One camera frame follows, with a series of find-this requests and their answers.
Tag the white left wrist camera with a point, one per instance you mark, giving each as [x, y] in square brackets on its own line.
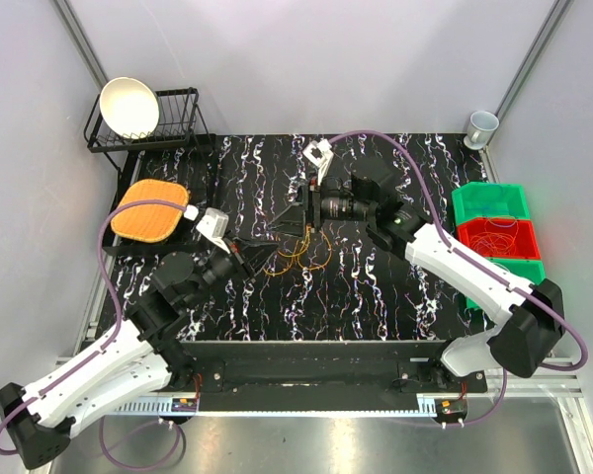
[211, 224]

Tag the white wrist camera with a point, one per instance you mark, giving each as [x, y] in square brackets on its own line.
[320, 155]
[211, 224]

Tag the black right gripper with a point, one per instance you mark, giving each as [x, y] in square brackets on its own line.
[293, 219]

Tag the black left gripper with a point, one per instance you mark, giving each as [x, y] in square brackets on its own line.
[254, 257]

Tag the red bin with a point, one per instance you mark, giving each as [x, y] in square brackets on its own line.
[497, 237]

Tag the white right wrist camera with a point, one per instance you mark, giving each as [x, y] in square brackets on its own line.
[320, 155]

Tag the white bowl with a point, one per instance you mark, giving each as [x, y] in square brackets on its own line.
[129, 108]

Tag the black tray under basket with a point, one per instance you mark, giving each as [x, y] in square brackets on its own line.
[193, 168]

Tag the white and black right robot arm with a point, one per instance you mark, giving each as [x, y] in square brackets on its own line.
[527, 316]

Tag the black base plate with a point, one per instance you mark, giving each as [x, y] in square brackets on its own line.
[322, 378]

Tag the green bin near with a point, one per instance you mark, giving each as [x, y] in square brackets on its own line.
[532, 270]

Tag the green bin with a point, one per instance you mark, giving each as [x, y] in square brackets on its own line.
[481, 199]
[532, 270]

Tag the white mug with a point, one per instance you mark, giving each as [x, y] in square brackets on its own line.
[480, 128]

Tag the black wire dish rack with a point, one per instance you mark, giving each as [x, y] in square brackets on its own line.
[181, 124]

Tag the green bin far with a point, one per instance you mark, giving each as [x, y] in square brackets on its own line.
[481, 199]

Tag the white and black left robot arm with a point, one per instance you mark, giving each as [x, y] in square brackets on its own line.
[139, 354]

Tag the black marbled mat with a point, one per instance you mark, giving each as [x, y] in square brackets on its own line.
[344, 287]

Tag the aluminium frame rail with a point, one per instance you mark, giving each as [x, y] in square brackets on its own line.
[496, 423]

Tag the orange woven basket tray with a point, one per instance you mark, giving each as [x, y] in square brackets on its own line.
[150, 223]

